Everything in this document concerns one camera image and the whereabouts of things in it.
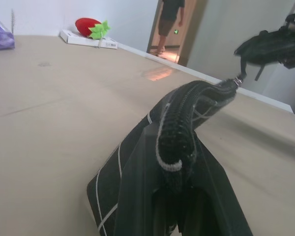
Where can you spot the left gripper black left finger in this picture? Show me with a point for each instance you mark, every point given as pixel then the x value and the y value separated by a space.
pixel 137 186

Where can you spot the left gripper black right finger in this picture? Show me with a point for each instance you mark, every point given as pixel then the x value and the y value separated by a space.
pixel 211 196

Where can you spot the black zippered pouch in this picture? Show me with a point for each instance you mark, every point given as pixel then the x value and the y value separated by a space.
pixel 177 118

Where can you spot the brown wooden door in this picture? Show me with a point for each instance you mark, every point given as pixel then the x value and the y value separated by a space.
pixel 191 32

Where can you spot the green exit sign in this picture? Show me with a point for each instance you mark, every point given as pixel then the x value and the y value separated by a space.
pixel 176 31

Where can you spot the person in dark shirt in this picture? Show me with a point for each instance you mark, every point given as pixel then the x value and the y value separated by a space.
pixel 170 14

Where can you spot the flat white cardboard box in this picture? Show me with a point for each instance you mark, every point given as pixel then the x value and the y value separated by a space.
pixel 83 40

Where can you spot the red strawberry plush toy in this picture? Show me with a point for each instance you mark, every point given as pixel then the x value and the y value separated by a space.
pixel 88 28

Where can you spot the purple plastic bag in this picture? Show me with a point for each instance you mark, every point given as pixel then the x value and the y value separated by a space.
pixel 0 39

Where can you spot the thin feathery stick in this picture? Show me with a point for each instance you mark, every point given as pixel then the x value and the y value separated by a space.
pixel 12 22

